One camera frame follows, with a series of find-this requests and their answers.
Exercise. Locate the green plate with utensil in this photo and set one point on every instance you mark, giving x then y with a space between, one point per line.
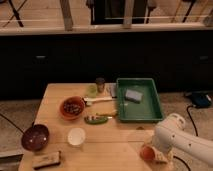
96 119

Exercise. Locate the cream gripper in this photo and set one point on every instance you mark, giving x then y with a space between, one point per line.
160 158

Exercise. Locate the red apple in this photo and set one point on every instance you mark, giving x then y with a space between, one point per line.
147 153

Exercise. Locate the grey flat tool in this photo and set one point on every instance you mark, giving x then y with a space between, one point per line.
113 90

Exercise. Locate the dark purple bowl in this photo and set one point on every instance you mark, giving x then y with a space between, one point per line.
35 138

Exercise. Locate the green plastic tray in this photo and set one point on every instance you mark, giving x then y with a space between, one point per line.
148 109

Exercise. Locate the orange bowl with nuts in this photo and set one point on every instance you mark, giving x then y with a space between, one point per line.
72 108

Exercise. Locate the wooden block eraser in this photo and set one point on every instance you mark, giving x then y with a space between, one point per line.
45 160

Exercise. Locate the white paper cup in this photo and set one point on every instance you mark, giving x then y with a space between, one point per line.
76 137

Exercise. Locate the light green cup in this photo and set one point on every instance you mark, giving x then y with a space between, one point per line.
91 91

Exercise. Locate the blue sponge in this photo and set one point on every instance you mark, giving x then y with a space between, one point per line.
133 95

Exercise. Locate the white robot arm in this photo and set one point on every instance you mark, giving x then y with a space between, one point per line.
170 133

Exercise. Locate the brown spice jar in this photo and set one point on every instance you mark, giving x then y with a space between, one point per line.
100 83

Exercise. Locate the dark device on floor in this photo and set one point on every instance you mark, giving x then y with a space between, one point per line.
201 100

